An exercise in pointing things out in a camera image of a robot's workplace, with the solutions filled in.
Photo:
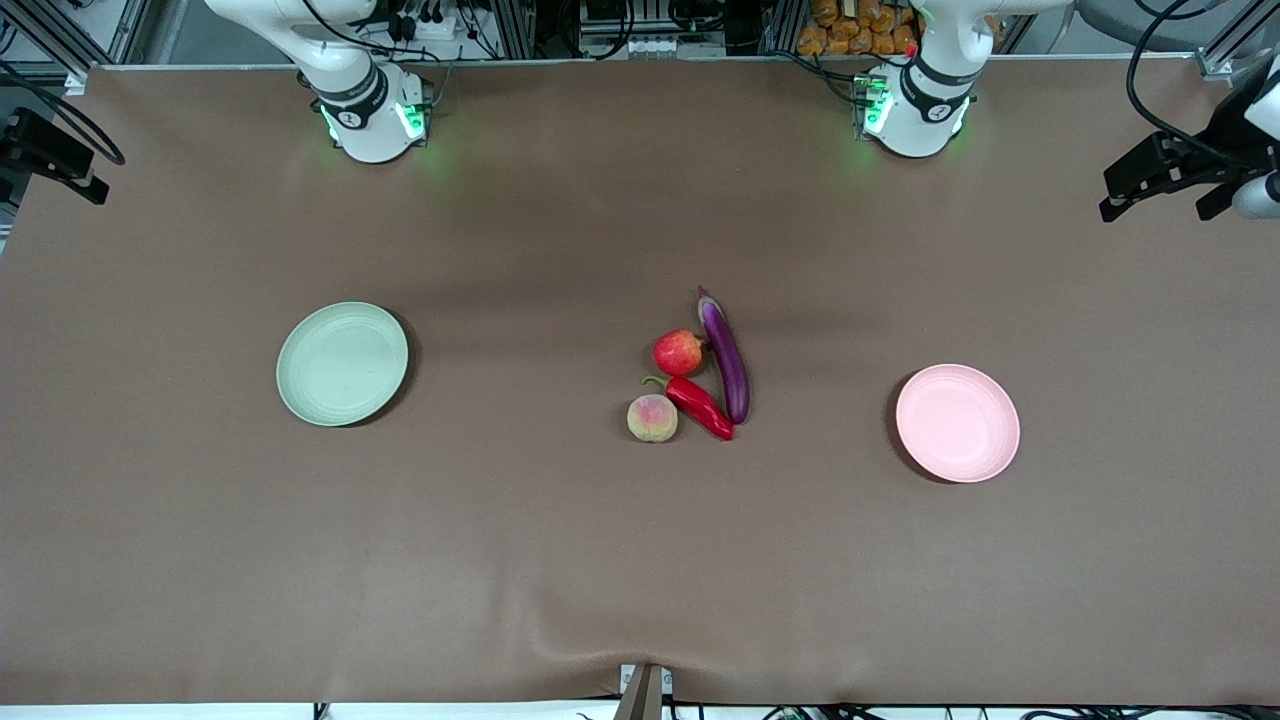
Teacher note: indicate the long purple eggplant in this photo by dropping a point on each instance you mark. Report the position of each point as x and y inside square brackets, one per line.
[727, 355]

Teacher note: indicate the yellow pink peach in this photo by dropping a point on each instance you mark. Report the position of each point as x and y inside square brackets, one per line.
[652, 418]

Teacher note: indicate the pink plate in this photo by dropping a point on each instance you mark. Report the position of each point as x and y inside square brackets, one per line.
[957, 425]

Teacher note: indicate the red chili pepper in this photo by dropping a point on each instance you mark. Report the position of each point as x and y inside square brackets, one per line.
[700, 405]

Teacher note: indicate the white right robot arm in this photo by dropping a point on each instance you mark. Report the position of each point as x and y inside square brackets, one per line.
[370, 130]

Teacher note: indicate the brown table cover sheet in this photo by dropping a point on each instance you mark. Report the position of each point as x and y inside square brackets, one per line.
[640, 560]

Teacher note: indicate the light green plate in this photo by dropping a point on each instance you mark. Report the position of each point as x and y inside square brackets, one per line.
[342, 364]

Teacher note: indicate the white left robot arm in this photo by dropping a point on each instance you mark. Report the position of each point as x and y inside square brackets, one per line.
[915, 125]

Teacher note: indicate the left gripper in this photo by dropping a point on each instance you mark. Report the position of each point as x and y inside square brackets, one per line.
[1222, 132]

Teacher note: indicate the metal table edge clamp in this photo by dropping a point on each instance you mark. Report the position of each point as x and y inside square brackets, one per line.
[643, 695]

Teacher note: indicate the grey rounded chair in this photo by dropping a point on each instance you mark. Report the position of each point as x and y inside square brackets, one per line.
[1110, 20]

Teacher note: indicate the bag of orange pieces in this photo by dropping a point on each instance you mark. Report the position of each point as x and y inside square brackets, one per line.
[850, 35]

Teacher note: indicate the red apple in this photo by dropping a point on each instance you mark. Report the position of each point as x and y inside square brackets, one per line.
[678, 353]

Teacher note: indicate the aluminium frame profile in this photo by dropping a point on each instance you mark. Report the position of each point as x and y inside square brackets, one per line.
[785, 25]
[1225, 62]
[512, 25]
[50, 40]

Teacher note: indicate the white power strip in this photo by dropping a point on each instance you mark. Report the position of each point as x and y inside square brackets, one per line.
[425, 25]

